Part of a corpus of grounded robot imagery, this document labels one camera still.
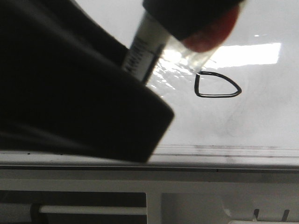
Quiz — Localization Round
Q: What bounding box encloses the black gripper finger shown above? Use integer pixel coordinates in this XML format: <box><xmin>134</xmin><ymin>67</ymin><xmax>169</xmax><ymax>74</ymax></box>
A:
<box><xmin>0</xmin><ymin>0</ymin><xmax>174</xmax><ymax>162</ymax></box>
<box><xmin>142</xmin><ymin>0</ymin><xmax>242</xmax><ymax>41</ymax></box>

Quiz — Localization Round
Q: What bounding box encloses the red magnet taped to marker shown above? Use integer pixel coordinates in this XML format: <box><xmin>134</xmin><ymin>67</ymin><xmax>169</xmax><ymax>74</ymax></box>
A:
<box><xmin>162</xmin><ymin>3</ymin><xmax>242</xmax><ymax>74</ymax></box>

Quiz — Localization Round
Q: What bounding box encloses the white whiteboard marker pen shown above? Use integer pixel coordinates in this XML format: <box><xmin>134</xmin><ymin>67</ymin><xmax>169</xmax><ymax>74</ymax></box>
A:
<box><xmin>122</xmin><ymin>12</ymin><xmax>170</xmax><ymax>84</ymax></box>

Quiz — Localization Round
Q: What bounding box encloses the white whiteboard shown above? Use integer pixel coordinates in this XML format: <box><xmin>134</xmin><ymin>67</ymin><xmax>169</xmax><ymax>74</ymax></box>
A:
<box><xmin>72</xmin><ymin>0</ymin><xmax>299</xmax><ymax>150</ymax></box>

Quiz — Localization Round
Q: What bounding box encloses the white cylindrical bar below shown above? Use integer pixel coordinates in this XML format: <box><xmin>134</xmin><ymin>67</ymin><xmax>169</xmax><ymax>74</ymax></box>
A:
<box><xmin>39</xmin><ymin>205</ymin><xmax>147</xmax><ymax>216</ymax></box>

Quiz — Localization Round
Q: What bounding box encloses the white plastic panel below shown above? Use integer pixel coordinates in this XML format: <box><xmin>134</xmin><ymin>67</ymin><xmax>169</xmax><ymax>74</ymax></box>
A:
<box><xmin>147</xmin><ymin>187</ymin><xmax>299</xmax><ymax>224</ymax></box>

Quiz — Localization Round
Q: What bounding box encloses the aluminium whiteboard frame rail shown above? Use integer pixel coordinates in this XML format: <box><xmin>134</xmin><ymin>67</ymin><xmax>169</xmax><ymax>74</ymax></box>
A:
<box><xmin>0</xmin><ymin>145</ymin><xmax>299</xmax><ymax>171</ymax></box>

